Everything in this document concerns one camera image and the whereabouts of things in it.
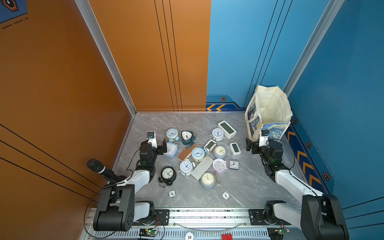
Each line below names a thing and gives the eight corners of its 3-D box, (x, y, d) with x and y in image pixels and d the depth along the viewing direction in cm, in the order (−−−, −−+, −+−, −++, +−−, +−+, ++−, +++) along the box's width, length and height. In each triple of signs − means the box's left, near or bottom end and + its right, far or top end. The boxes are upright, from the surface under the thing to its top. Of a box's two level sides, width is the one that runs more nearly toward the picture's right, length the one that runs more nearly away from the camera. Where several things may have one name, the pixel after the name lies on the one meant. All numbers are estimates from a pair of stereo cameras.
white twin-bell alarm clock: (177, 171, 90) (176, 168, 87) (186, 160, 95) (185, 157, 91) (188, 178, 87) (187, 175, 84) (196, 166, 92) (195, 163, 89)
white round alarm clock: (217, 143, 104) (218, 139, 100) (209, 135, 108) (210, 131, 104) (225, 137, 107) (226, 133, 103) (217, 130, 111) (218, 126, 107)
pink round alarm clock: (213, 174, 88) (213, 172, 87) (212, 159, 94) (212, 158, 93) (227, 174, 88) (227, 172, 87) (225, 159, 94) (225, 158, 93)
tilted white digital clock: (204, 149, 100) (204, 146, 97) (210, 141, 104) (210, 137, 101) (210, 153, 98) (211, 150, 95) (217, 145, 102) (217, 141, 99)
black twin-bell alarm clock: (158, 181, 86) (157, 179, 83) (165, 167, 92) (164, 164, 89) (171, 186, 85) (170, 184, 82) (178, 171, 90) (177, 168, 87)
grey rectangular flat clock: (190, 174, 88) (190, 173, 87) (206, 156, 96) (207, 154, 94) (197, 180, 86) (197, 179, 84) (213, 161, 94) (213, 159, 92)
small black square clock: (229, 168, 92) (229, 167, 90) (229, 160, 95) (229, 158, 93) (238, 170, 91) (239, 168, 89) (237, 161, 95) (238, 159, 93)
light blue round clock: (166, 143, 103) (165, 139, 100) (168, 132, 110) (167, 127, 106) (179, 143, 103) (178, 139, 100) (180, 131, 110) (179, 127, 106)
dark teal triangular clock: (181, 144, 102) (180, 141, 99) (182, 134, 108) (181, 130, 105) (195, 144, 102) (195, 141, 99) (195, 134, 108) (195, 130, 105)
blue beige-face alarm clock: (200, 188, 84) (200, 186, 81) (200, 174, 89) (200, 172, 86) (215, 188, 84) (215, 186, 80) (214, 174, 89) (214, 172, 86)
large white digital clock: (227, 141, 105) (228, 137, 101) (215, 127, 113) (216, 123, 109) (235, 136, 107) (237, 132, 104) (223, 123, 115) (224, 119, 112)
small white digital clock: (231, 156, 97) (232, 154, 94) (229, 144, 102) (229, 142, 100) (240, 156, 97) (241, 154, 94) (238, 144, 102) (239, 142, 100)
